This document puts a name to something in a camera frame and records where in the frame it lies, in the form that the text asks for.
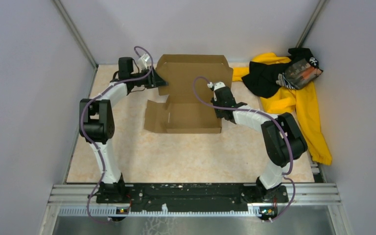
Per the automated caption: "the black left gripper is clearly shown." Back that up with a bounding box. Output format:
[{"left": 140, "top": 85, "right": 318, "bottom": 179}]
[{"left": 130, "top": 65, "right": 169, "bottom": 89}]

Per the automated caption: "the brown cardboard box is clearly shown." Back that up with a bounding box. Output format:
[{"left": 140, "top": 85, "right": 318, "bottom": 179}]
[{"left": 143, "top": 54, "right": 233, "bottom": 134}]

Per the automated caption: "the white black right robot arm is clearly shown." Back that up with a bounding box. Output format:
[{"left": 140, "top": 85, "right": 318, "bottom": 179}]
[{"left": 207, "top": 82, "right": 308, "bottom": 202}]

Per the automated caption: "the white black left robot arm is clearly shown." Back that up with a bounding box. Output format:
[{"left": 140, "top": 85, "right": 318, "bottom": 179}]
[{"left": 79, "top": 52, "right": 168, "bottom": 203}]

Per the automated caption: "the black printed garment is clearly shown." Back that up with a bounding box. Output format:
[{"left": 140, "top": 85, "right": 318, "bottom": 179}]
[{"left": 241, "top": 47, "right": 323, "bottom": 98}]

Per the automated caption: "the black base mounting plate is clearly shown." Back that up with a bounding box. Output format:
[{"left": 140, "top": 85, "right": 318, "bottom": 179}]
[{"left": 94, "top": 183, "right": 289, "bottom": 212}]

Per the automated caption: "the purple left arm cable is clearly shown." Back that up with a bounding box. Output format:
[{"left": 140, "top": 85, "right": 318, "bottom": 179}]
[{"left": 79, "top": 46, "right": 155, "bottom": 224}]

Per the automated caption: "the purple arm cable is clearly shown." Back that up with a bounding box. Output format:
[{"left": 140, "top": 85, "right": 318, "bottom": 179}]
[
  {"left": 79, "top": 46, "right": 155, "bottom": 224},
  {"left": 192, "top": 76, "right": 297, "bottom": 223}
]

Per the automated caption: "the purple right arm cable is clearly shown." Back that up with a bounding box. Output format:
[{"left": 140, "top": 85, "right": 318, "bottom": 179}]
[{"left": 192, "top": 76, "right": 297, "bottom": 223}]

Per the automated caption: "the aluminium frame rail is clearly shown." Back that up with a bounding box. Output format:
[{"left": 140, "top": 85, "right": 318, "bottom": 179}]
[{"left": 48, "top": 183, "right": 341, "bottom": 218}]

